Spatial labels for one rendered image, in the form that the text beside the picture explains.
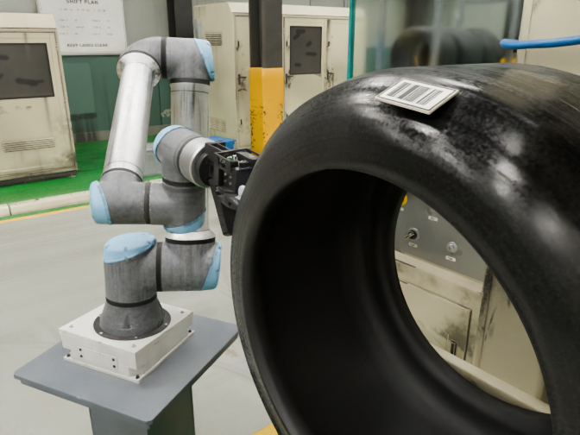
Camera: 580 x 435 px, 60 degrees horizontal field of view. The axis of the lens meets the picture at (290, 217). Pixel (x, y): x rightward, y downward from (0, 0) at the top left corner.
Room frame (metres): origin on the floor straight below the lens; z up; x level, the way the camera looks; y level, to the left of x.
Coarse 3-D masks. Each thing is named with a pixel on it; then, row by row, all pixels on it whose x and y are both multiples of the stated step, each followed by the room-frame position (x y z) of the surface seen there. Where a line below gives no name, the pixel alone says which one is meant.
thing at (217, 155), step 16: (208, 144) 0.90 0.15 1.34; (224, 144) 0.92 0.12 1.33; (208, 160) 0.91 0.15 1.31; (224, 160) 0.83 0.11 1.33; (240, 160) 0.87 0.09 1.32; (256, 160) 0.85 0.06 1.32; (208, 176) 0.91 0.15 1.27; (224, 176) 0.85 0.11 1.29; (240, 176) 0.83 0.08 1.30; (224, 192) 0.83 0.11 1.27
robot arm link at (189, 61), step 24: (168, 48) 1.46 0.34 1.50; (192, 48) 1.47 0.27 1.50; (168, 72) 1.47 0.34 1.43; (192, 72) 1.46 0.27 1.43; (192, 96) 1.45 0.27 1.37; (192, 120) 1.43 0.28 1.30; (168, 240) 1.36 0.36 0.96; (192, 240) 1.34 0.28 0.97; (168, 264) 1.32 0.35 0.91; (192, 264) 1.32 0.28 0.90; (216, 264) 1.34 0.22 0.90; (168, 288) 1.32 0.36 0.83; (192, 288) 1.33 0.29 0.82
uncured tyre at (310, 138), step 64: (512, 64) 0.58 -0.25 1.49; (320, 128) 0.51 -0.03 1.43; (384, 128) 0.45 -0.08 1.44; (448, 128) 0.41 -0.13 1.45; (512, 128) 0.39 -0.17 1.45; (576, 128) 0.39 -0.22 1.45; (256, 192) 0.60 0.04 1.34; (320, 192) 0.78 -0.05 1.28; (384, 192) 0.80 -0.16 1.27; (448, 192) 0.39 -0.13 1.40; (512, 192) 0.36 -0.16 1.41; (576, 192) 0.34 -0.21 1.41; (256, 256) 0.62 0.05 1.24; (320, 256) 0.80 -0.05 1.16; (384, 256) 0.80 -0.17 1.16; (512, 256) 0.34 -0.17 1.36; (576, 256) 0.32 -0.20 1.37; (256, 320) 0.62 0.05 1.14; (320, 320) 0.76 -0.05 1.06; (384, 320) 0.78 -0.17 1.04; (576, 320) 0.31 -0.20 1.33; (256, 384) 0.61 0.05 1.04; (320, 384) 0.68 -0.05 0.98; (384, 384) 0.72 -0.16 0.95; (448, 384) 0.68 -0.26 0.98; (576, 384) 0.30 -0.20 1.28
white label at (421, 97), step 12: (396, 84) 0.47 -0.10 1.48; (408, 84) 0.46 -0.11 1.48; (420, 84) 0.46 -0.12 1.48; (384, 96) 0.45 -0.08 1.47; (396, 96) 0.45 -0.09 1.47; (408, 96) 0.44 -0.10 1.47; (420, 96) 0.44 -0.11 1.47; (432, 96) 0.43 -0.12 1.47; (444, 96) 0.43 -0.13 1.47; (408, 108) 0.43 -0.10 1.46; (420, 108) 0.42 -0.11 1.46; (432, 108) 0.42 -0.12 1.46
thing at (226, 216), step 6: (210, 180) 0.90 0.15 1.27; (210, 186) 0.90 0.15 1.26; (216, 186) 0.88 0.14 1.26; (216, 198) 0.88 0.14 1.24; (216, 204) 0.88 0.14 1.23; (222, 204) 0.87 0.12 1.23; (222, 210) 0.87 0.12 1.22; (228, 210) 0.87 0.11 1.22; (234, 210) 0.88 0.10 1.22; (222, 216) 0.87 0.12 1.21; (228, 216) 0.87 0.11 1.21; (234, 216) 0.88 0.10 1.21; (222, 222) 0.87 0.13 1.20; (228, 222) 0.86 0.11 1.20; (222, 228) 0.87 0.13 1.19; (228, 228) 0.86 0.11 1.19; (228, 234) 0.86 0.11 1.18
